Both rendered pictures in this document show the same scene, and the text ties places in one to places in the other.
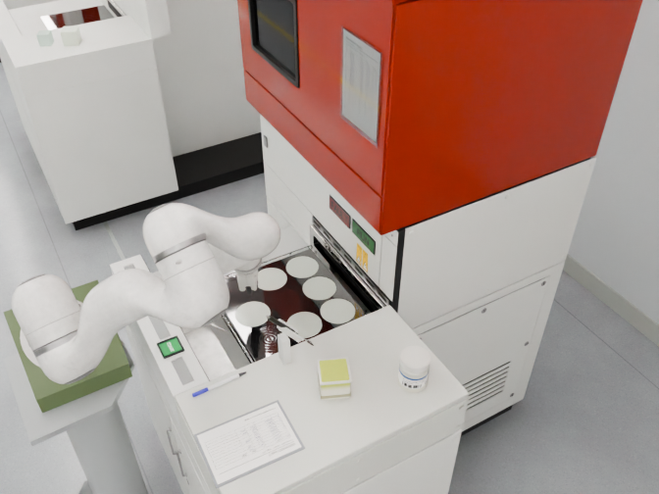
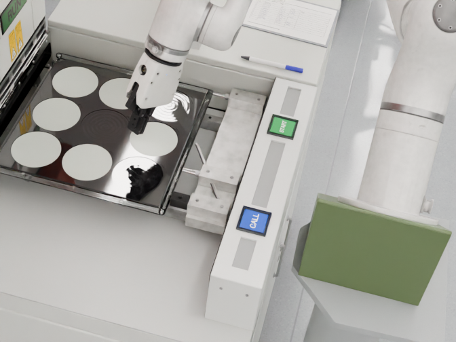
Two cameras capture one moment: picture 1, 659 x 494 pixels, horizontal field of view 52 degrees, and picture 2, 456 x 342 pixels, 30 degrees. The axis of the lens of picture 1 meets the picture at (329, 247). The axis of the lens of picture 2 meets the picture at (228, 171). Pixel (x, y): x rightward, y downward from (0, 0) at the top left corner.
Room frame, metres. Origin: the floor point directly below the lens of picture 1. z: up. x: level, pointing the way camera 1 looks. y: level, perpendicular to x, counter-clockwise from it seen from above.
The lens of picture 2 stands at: (2.19, 1.11, 2.18)
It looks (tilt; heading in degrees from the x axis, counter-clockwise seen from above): 48 degrees down; 218
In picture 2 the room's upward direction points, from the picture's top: 8 degrees clockwise
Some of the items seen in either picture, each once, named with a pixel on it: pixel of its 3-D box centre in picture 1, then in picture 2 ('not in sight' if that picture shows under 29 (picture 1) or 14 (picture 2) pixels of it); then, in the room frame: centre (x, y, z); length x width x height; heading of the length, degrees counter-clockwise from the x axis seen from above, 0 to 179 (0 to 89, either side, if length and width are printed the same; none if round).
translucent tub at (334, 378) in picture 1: (333, 378); not in sight; (1.01, -0.01, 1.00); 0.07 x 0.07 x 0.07; 6
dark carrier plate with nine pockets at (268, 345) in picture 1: (286, 301); (104, 127); (1.38, 0.12, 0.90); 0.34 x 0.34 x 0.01; 30
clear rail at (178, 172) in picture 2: (228, 324); (187, 148); (1.29, 0.28, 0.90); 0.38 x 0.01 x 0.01; 30
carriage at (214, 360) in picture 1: (204, 347); (227, 161); (1.23, 0.35, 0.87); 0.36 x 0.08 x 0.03; 30
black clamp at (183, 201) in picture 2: not in sight; (180, 199); (1.40, 0.37, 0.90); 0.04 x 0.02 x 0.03; 120
